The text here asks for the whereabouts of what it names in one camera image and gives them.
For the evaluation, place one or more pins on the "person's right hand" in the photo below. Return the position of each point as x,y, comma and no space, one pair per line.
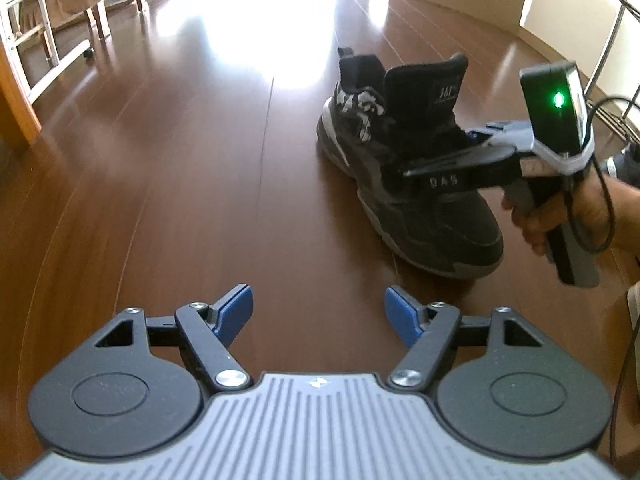
537,222

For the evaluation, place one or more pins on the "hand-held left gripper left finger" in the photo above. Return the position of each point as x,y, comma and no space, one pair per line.
235,311

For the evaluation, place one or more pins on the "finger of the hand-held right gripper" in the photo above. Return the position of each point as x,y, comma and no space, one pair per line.
450,176

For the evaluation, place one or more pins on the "person's right forearm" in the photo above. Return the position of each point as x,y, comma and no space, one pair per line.
625,215

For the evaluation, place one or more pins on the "wooden cabinet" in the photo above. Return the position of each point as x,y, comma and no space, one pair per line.
15,105

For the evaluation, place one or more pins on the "metal shoe rack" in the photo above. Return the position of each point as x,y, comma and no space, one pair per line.
615,35

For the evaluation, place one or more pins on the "grey shoe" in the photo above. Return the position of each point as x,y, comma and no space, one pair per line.
625,170

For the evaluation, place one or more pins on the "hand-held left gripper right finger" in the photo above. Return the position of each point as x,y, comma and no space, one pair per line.
400,311

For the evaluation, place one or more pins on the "white metal walker frame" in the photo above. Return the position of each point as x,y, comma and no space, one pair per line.
35,45

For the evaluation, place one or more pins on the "black high-top sneaker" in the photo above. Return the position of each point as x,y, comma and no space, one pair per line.
400,125

